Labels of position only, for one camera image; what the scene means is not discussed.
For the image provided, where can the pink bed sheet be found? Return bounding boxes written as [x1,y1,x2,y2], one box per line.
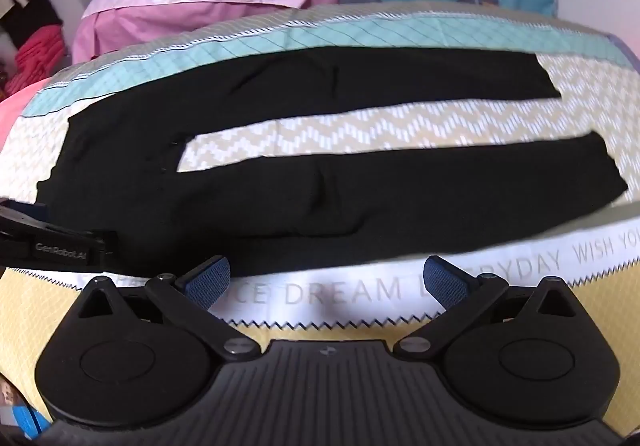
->
[1,78,50,155]

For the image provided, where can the black pants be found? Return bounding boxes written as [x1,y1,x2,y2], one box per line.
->
[37,47,627,276]

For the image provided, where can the patterned bed quilt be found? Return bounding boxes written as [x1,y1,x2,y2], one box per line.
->
[1,2,639,445]

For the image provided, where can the red folded clothes pile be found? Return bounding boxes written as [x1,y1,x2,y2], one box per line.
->
[4,25,66,97]

